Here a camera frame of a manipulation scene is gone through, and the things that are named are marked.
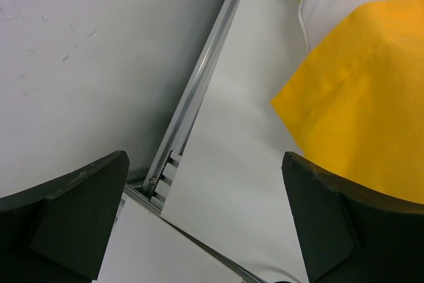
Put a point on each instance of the aluminium table frame rail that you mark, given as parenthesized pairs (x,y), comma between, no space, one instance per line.
(153,189)

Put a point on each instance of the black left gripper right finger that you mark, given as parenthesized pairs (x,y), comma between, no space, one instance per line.
(350,233)

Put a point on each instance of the yellow pillowcase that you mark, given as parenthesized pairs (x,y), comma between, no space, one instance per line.
(355,105)

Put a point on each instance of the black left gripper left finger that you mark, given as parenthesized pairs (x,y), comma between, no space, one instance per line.
(58,231)

